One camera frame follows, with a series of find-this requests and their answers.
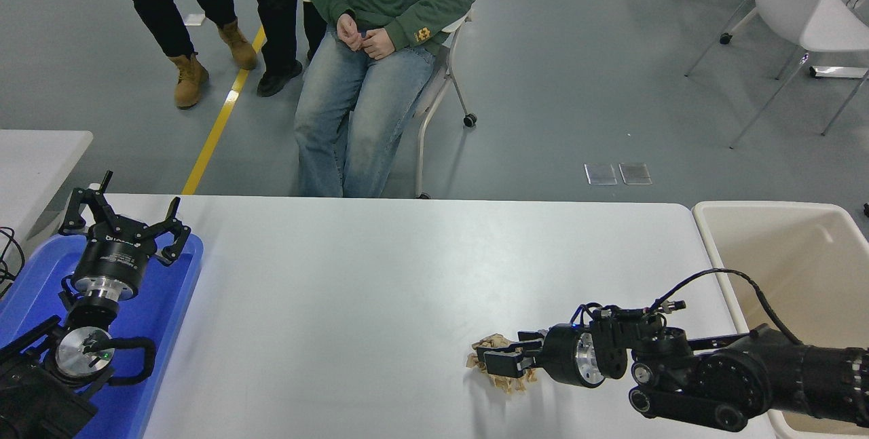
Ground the black cable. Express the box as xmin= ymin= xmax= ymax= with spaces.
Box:
xmin=0 ymin=227 xmax=26 ymax=297

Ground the person's left hand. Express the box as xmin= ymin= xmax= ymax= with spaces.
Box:
xmin=363 ymin=27 xmax=396 ymax=60

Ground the white side table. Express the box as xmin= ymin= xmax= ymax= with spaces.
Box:
xmin=0 ymin=130 xmax=94 ymax=250

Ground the large pale plastic bin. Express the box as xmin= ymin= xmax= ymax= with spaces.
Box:
xmin=691 ymin=200 xmax=869 ymax=439

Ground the blue plastic tray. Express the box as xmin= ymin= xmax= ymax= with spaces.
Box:
xmin=0 ymin=232 xmax=204 ymax=439

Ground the person's right hand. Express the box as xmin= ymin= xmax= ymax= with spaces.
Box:
xmin=335 ymin=12 xmax=365 ymax=52

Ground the white table foot bar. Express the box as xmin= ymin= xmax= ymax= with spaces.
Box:
xmin=809 ymin=65 xmax=869 ymax=79

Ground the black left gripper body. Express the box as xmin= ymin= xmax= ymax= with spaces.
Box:
xmin=75 ymin=222 xmax=161 ymax=286

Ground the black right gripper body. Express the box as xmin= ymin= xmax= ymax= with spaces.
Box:
xmin=540 ymin=323 xmax=586 ymax=387

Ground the grey chair with casters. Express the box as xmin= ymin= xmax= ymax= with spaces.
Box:
xmin=413 ymin=8 xmax=478 ymax=199

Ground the tan paper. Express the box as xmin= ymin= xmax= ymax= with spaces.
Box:
xmin=466 ymin=334 xmax=540 ymax=396

